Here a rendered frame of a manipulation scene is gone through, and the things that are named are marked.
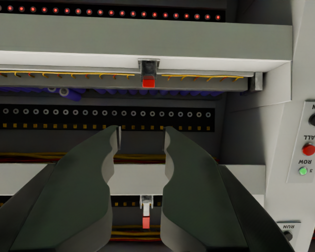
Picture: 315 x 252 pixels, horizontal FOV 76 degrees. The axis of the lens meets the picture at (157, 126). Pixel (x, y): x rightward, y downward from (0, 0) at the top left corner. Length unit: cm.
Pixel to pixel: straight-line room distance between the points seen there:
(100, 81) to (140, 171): 15
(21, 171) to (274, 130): 36
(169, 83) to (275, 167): 20
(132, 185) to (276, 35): 28
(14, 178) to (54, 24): 22
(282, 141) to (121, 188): 24
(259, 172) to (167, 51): 22
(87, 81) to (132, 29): 11
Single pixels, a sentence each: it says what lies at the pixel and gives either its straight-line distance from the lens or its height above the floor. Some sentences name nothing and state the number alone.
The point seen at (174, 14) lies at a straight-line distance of 44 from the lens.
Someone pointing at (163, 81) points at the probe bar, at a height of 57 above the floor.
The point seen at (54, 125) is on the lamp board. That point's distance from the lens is 48.
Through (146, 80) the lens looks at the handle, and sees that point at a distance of 20.
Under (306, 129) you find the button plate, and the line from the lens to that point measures 34.
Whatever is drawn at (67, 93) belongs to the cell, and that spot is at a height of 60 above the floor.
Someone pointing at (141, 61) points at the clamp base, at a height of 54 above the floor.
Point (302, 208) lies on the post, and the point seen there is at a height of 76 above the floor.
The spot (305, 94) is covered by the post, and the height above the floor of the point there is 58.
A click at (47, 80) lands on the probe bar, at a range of 36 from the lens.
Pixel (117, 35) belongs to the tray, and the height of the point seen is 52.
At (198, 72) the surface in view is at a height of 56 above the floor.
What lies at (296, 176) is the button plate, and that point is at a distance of 37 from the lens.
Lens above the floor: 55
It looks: 16 degrees up
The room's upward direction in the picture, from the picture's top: 178 degrees counter-clockwise
